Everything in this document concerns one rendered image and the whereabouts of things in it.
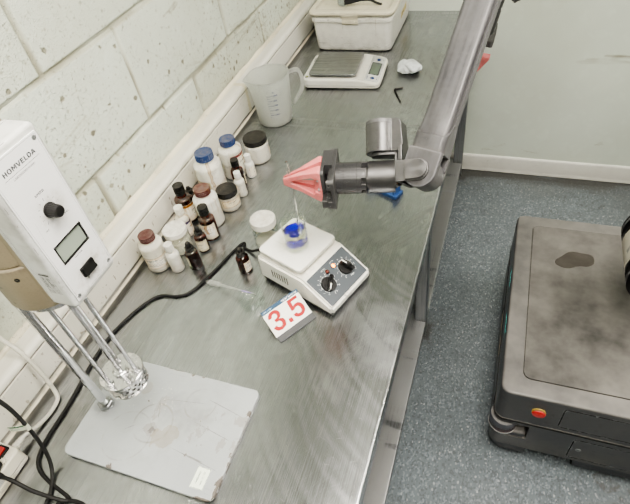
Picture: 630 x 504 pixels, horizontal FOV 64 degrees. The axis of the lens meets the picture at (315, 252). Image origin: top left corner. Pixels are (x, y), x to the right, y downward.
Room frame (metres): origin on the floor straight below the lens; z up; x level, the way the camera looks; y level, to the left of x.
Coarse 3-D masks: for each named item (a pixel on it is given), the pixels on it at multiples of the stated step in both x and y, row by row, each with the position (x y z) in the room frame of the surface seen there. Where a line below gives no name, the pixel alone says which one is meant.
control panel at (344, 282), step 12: (336, 252) 0.74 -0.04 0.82; (324, 264) 0.71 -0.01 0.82; (336, 264) 0.71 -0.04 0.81; (360, 264) 0.72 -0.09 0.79; (312, 276) 0.69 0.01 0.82; (324, 276) 0.69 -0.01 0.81; (336, 276) 0.69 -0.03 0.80; (348, 276) 0.69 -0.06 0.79; (360, 276) 0.69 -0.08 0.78; (336, 288) 0.67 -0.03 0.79; (348, 288) 0.67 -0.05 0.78; (336, 300) 0.64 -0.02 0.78
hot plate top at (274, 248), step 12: (312, 228) 0.80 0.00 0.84; (276, 240) 0.78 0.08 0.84; (312, 240) 0.76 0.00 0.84; (324, 240) 0.76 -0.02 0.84; (264, 252) 0.76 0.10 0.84; (276, 252) 0.75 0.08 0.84; (288, 252) 0.74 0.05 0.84; (312, 252) 0.73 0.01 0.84; (288, 264) 0.71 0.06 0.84; (300, 264) 0.70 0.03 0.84
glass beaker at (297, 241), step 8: (288, 216) 0.78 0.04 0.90; (304, 216) 0.76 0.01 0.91; (280, 224) 0.76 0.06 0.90; (304, 224) 0.75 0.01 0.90; (288, 232) 0.74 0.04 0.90; (296, 232) 0.73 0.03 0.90; (304, 232) 0.74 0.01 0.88; (288, 240) 0.74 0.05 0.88; (296, 240) 0.73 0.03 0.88; (304, 240) 0.74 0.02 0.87; (288, 248) 0.74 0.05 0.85; (296, 248) 0.73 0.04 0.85; (304, 248) 0.74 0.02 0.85
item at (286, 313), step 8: (296, 296) 0.67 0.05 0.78; (280, 304) 0.65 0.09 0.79; (288, 304) 0.65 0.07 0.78; (296, 304) 0.66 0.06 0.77; (304, 304) 0.66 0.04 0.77; (272, 312) 0.64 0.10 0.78; (280, 312) 0.64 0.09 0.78; (288, 312) 0.64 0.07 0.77; (296, 312) 0.64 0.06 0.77; (304, 312) 0.64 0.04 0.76; (272, 320) 0.63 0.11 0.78; (280, 320) 0.63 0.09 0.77; (288, 320) 0.63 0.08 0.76; (272, 328) 0.61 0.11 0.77; (280, 328) 0.61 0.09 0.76
